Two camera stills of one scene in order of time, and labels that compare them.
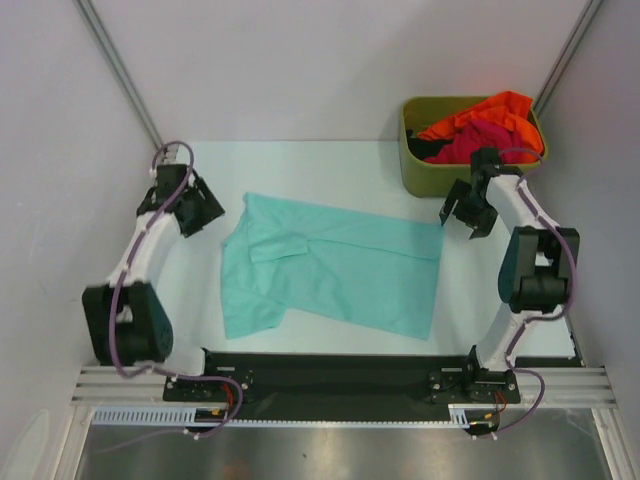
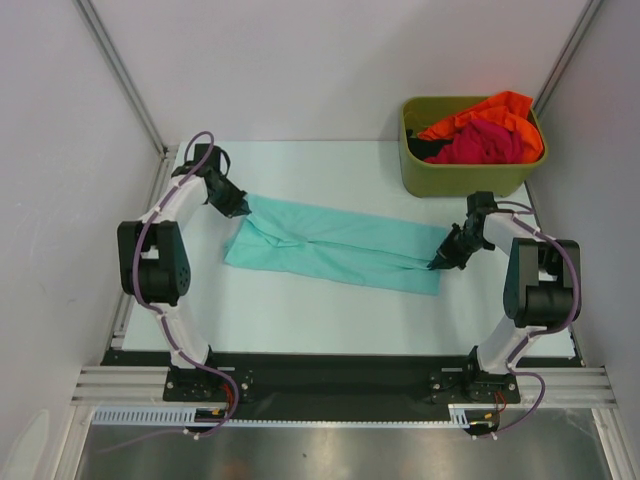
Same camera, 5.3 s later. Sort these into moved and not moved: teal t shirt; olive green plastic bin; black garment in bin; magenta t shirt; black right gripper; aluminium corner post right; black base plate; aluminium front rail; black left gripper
Moved: black right gripper; teal t shirt; black left gripper
Not moved: aluminium corner post right; aluminium front rail; magenta t shirt; black base plate; black garment in bin; olive green plastic bin
